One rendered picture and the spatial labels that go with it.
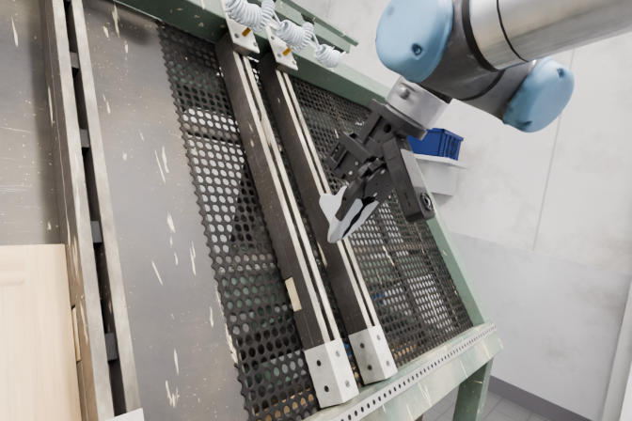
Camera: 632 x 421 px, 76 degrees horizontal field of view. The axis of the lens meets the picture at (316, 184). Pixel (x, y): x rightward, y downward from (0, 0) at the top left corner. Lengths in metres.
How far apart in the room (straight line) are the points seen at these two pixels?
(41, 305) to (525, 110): 0.70
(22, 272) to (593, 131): 3.22
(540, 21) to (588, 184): 3.01
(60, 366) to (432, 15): 0.66
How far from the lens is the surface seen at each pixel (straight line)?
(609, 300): 3.32
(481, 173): 3.47
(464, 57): 0.36
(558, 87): 0.47
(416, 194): 0.52
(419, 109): 0.53
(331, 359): 0.98
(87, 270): 0.73
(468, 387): 1.97
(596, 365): 3.41
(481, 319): 1.89
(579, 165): 3.34
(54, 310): 0.75
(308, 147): 1.29
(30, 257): 0.77
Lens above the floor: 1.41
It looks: 2 degrees down
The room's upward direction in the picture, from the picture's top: 10 degrees clockwise
